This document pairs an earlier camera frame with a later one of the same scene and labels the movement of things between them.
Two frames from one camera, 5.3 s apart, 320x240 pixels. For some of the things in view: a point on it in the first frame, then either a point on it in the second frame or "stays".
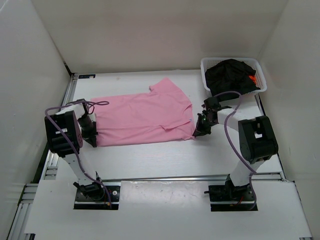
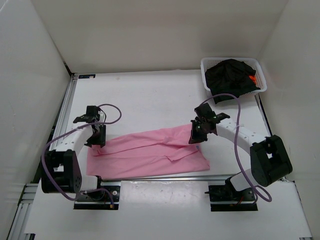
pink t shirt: [163, 114] -> [150, 153]
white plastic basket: [207, 62] stays
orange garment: [253, 79] stays
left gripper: [90, 134] stays
